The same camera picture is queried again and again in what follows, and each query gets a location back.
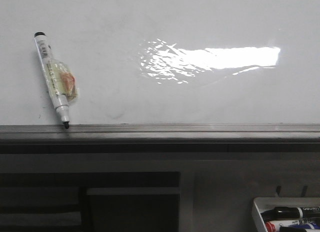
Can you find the grey aluminium whiteboard frame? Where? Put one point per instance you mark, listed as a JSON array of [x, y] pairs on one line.
[[20, 139]]

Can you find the white black whiteboard marker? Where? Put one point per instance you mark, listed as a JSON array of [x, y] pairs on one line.
[[60, 81]]

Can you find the black capped marker in tray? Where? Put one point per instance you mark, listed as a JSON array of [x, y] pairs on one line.
[[283, 213]]

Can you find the white marker tray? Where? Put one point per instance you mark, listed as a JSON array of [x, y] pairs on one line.
[[261, 204]]

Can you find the black tray hook left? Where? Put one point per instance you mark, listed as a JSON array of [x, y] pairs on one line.
[[278, 190]]

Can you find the blue capped marker in tray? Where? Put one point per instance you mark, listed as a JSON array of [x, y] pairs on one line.
[[312, 227]]

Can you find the black tray hook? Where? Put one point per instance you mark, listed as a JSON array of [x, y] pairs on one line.
[[304, 191], [278, 190]]

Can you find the black tray hook right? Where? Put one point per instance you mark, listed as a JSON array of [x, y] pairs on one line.
[[304, 191]]

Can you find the red capped marker in tray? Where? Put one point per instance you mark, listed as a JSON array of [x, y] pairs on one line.
[[275, 225]]

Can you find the white whiteboard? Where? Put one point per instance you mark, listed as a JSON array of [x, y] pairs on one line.
[[165, 61]]

